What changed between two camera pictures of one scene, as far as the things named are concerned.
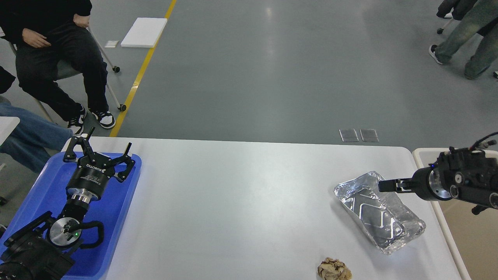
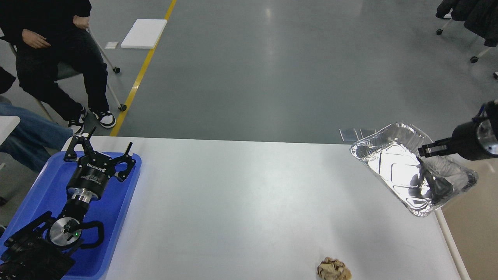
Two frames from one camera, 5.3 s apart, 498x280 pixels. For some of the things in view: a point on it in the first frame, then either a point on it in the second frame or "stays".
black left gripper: (88, 181) stays
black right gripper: (425, 183) -> (465, 141)
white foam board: (145, 32) stays
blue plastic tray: (48, 193) stays
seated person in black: (45, 33) stays
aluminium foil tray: (387, 219) -> (421, 183)
